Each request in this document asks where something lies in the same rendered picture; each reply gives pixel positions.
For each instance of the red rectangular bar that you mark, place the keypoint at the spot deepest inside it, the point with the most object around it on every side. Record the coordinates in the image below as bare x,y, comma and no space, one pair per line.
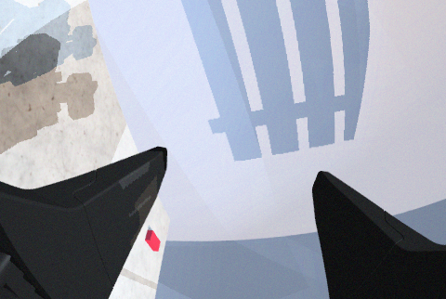
152,240

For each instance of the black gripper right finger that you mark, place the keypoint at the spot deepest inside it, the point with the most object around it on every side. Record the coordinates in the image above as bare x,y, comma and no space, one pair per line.
370,254

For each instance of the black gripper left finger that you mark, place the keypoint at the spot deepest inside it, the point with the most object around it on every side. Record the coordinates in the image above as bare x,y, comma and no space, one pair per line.
72,238

